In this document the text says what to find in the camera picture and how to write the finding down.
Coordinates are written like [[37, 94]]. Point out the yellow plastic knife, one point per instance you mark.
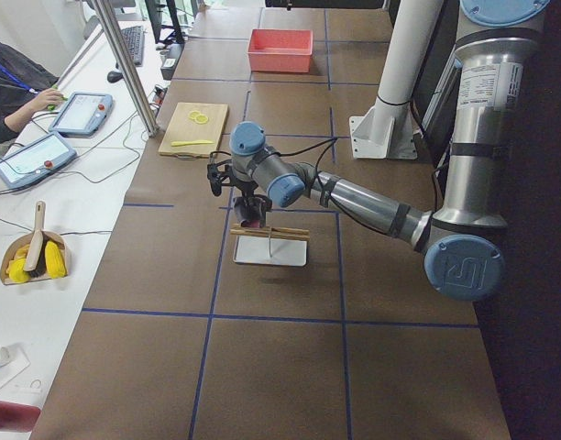
[[191, 142]]

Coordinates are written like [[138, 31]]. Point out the red cylinder bottle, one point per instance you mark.
[[16, 417]]

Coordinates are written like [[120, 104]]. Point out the wooden rack bar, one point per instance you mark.
[[276, 235], [239, 229]]

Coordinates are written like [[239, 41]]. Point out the person's hand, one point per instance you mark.
[[46, 98]]

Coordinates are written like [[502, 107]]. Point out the black power box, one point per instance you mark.
[[169, 60]]

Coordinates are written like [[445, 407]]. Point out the blue teach pendant near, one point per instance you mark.
[[36, 161]]

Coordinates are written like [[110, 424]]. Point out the yellow toy corn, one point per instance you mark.
[[54, 259]]

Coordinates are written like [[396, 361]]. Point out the aluminium frame post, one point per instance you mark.
[[112, 30]]

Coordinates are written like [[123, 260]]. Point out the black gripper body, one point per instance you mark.
[[247, 191]]

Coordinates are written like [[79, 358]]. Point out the wooden rack bar near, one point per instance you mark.
[[276, 235]]

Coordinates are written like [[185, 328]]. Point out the blue teach pendant far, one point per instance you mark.
[[82, 115]]

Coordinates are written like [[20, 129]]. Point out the wooden rack bar far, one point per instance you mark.
[[239, 229]]

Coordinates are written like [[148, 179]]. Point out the white towel rack base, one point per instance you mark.
[[270, 251]]

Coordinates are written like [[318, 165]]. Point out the black computer mouse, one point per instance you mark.
[[114, 76]]

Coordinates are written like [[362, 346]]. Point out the wooden dustpan with brush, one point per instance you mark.
[[24, 261]]

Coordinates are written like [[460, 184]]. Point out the pink plastic bin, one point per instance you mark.
[[280, 50]]

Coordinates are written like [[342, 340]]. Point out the bamboo cutting board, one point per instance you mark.
[[181, 128]]

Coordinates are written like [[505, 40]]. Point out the person's dark sleeved forearm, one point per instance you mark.
[[11, 125]]

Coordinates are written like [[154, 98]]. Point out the black keyboard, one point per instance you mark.
[[134, 37]]

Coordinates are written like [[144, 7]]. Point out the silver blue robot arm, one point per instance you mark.
[[459, 239]]

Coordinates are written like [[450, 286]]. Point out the blue teach pendant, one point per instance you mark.
[[82, 115], [36, 161]]

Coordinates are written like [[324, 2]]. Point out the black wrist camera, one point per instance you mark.
[[219, 173]]

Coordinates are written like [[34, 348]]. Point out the grey pink cleaning cloth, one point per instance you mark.
[[254, 222]]

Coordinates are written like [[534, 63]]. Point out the black monitor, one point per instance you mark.
[[164, 22]]

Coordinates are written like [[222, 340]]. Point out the lemon slice two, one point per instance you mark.
[[201, 119]]

